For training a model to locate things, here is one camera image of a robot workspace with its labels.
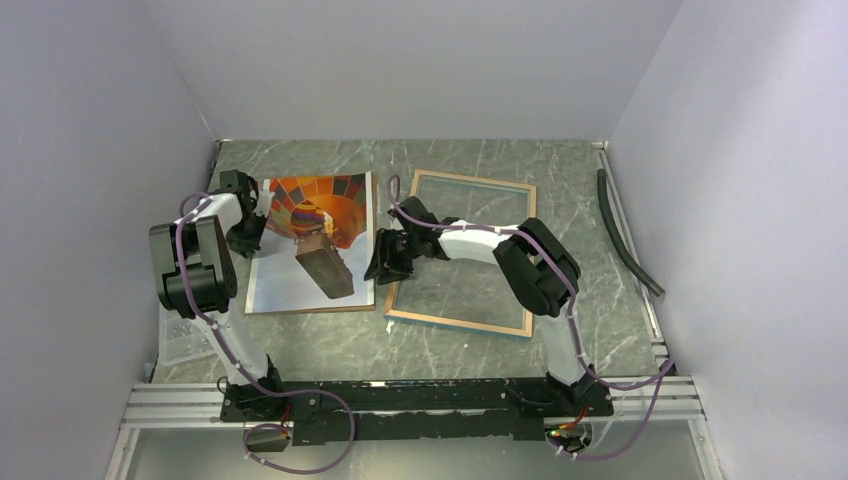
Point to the clear plastic frame sheet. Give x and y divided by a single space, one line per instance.
464 285

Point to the aluminium extrusion rail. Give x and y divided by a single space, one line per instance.
194 405

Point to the blue wooden picture frame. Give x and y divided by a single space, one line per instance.
464 321

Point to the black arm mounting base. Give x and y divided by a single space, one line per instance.
334 411

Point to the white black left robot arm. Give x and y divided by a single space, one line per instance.
195 277

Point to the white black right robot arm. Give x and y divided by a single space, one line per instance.
542 275

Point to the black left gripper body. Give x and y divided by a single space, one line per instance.
245 235

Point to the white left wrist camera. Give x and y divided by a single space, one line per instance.
263 203

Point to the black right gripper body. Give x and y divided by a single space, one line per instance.
405 249

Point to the clear plastic screw box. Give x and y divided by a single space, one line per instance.
179 340

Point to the brown frame backing board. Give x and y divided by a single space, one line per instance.
318 310

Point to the hot air balloon photo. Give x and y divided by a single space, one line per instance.
311 258

